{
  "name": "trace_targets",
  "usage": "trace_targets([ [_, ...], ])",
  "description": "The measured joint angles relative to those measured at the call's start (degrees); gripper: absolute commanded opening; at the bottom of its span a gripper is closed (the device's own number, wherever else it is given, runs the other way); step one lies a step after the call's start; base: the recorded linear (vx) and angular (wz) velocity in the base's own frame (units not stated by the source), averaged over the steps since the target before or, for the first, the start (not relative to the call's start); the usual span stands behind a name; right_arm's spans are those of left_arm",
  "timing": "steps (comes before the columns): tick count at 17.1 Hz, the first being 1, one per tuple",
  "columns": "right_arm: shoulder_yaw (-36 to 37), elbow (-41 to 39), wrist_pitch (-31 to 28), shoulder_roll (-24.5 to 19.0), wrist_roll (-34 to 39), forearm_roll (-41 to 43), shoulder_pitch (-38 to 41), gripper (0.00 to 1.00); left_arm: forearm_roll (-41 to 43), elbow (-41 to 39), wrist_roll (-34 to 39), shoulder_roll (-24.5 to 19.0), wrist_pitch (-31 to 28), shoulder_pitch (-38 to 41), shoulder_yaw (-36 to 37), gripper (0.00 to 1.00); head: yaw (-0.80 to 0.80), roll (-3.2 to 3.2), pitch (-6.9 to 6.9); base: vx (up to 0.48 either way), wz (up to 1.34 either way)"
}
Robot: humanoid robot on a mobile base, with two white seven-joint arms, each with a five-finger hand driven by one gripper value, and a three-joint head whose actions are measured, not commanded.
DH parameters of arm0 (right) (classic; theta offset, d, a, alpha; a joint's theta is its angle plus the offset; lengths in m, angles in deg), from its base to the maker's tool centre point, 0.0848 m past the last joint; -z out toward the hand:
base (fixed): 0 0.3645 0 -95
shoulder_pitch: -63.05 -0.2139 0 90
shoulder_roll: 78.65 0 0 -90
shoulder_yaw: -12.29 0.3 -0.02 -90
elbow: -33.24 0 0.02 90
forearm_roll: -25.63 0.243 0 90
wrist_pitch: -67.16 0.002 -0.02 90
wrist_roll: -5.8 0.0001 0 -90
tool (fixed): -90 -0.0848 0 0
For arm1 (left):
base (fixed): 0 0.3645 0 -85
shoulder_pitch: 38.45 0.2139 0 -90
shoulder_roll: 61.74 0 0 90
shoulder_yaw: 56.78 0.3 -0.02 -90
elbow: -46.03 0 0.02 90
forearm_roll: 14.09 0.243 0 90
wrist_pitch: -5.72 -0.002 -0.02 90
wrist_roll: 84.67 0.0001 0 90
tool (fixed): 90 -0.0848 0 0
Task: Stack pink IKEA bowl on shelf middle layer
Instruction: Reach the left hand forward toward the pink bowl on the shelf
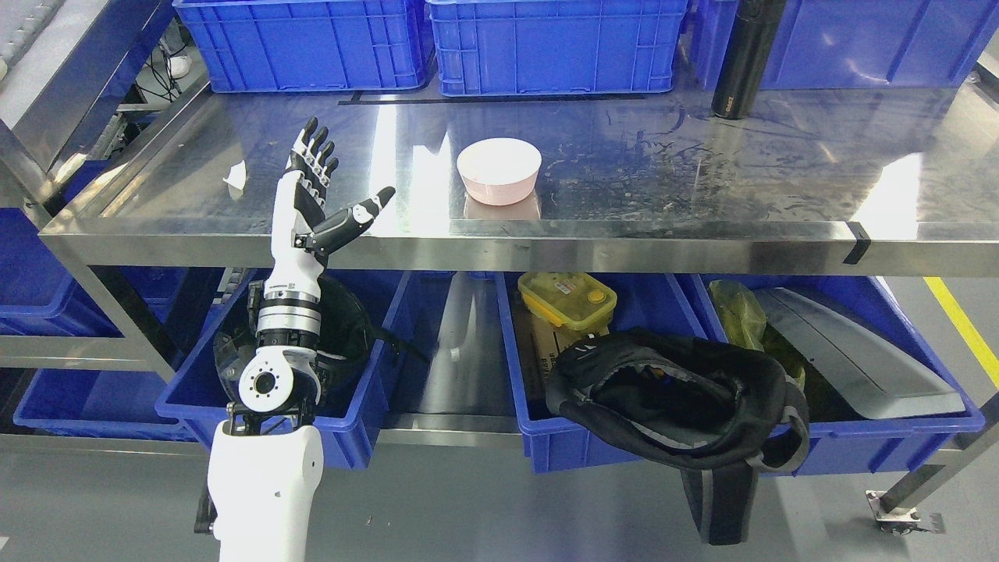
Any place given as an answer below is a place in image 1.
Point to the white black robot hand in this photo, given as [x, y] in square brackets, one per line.
[303, 235]

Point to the pink bowl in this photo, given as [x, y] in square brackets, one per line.
[499, 171]

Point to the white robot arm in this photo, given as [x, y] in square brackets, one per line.
[266, 458]

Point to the blue crate top middle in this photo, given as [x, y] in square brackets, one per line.
[542, 48]

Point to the blue crate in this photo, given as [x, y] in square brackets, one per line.
[878, 44]
[542, 48]
[310, 46]

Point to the blue bin lower middle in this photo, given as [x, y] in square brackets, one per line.
[655, 302]

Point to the blue bin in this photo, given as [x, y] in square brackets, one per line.
[349, 427]
[842, 441]
[655, 302]

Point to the steel shelf table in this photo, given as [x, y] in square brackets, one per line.
[852, 183]

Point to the white paper scrap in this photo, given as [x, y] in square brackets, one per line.
[236, 177]

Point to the blue bin lower left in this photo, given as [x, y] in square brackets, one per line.
[349, 427]

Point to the blue crate top left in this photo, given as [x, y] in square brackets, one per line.
[310, 46]

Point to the yellow lunch box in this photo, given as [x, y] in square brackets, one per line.
[575, 301]

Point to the green plastic bag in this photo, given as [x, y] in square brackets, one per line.
[746, 325]

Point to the black bag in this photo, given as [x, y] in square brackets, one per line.
[718, 413]

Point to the black thermos bottle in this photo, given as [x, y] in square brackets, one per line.
[755, 27]

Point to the blue crate top right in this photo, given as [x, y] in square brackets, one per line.
[878, 44]

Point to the blue bin lower right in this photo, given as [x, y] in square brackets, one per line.
[842, 441]

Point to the grey plastic panel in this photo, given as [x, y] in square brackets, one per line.
[876, 378]

